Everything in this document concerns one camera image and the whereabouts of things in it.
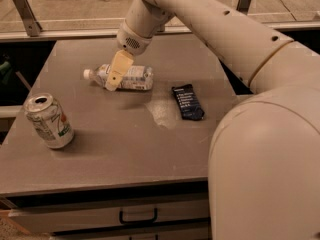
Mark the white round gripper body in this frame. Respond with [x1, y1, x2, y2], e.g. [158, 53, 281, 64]
[117, 21, 152, 56]

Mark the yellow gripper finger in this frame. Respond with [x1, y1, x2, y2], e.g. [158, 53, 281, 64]
[105, 50, 134, 91]

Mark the clear plastic water bottle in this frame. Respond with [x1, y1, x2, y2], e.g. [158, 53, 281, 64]
[83, 64, 153, 91]

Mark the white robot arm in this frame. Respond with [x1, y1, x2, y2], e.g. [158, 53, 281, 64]
[106, 0, 320, 240]

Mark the dark blue snack wrapper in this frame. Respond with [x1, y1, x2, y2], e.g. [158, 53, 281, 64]
[171, 84, 205, 121]

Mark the white green soda can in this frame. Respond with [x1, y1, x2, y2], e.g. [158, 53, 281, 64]
[24, 93, 74, 149]

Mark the green object at left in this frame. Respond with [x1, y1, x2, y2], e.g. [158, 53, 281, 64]
[0, 61, 13, 85]

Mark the upper grey drawer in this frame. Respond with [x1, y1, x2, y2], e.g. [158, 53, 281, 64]
[9, 199, 210, 233]

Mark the grey drawer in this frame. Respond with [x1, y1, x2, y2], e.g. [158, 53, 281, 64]
[9, 199, 210, 233]
[50, 225, 212, 240]

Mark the lower grey drawer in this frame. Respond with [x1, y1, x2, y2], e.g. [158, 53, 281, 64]
[50, 225, 212, 240]

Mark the left metal railing bracket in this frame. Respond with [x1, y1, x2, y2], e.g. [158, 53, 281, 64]
[12, 0, 42, 37]

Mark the black drawer handle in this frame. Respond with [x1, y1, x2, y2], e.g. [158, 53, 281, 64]
[118, 208, 158, 225]

